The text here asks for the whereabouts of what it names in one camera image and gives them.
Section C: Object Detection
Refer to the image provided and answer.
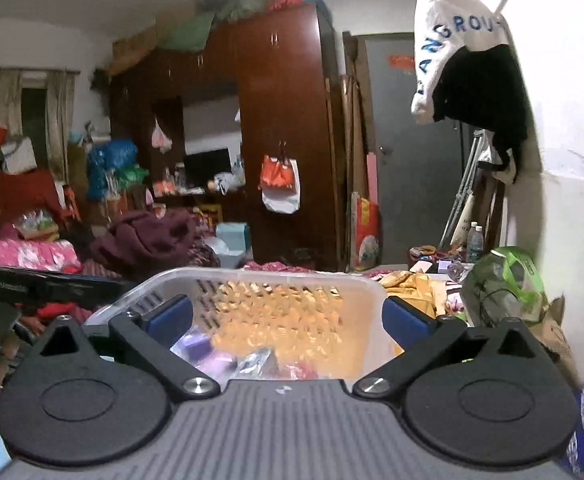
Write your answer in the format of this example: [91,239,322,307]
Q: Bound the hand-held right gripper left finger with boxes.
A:
[34,294,221,402]

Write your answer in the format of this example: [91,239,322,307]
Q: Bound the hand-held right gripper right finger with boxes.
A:
[353,295,549,402]

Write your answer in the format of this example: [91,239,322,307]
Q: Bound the purple box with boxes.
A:
[172,332,237,381]

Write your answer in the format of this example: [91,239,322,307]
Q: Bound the silver foil packet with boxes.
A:
[232,347,280,382]

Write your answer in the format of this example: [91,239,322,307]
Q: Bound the clear plastic basket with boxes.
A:
[84,267,403,382]

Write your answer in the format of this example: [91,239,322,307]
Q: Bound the clear pink packet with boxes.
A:
[277,360,323,382]

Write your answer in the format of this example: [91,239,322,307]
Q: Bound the yellow blanket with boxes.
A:
[379,270,469,319]

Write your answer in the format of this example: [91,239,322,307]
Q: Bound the pink floral blanket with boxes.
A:
[0,239,82,274]

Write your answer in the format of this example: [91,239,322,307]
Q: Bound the maroon cloth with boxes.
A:
[90,209,203,277]

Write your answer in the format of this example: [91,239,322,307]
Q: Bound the red printed sack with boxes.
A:
[354,197,381,271]

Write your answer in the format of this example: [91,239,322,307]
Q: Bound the teal box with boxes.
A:
[215,222,251,267]

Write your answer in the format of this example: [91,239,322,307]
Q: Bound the green mesh bag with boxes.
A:
[461,246,549,329]

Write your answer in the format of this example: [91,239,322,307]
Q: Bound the blue plastic bags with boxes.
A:
[86,140,140,202]

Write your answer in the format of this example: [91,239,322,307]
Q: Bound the metal crutches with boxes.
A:
[439,130,489,252]

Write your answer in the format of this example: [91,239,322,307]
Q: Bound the white plastic bag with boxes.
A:
[214,172,245,196]

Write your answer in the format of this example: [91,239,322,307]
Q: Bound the pink board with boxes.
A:
[366,152,381,202]

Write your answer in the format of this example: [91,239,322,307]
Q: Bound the brown paper bag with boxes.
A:
[526,295,581,387]

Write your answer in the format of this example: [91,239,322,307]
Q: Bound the black television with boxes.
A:
[183,148,233,189]

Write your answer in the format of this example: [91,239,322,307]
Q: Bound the grey door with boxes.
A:
[357,34,479,267]

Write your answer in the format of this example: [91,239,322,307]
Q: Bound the wooden boards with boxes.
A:
[339,75,373,267]

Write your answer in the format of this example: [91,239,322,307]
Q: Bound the patterned curtain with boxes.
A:
[46,71,77,171]

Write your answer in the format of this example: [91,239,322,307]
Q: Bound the orange and white bag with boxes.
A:
[258,152,301,215]

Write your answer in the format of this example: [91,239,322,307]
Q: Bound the pink plastic bag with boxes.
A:
[151,117,173,155]

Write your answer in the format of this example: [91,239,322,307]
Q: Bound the brown wooden wardrobe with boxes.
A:
[109,2,347,271]

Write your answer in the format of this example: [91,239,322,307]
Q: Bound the green cloth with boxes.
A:
[159,12,217,52]

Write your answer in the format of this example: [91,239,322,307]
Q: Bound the white lettered garment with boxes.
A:
[411,0,508,126]

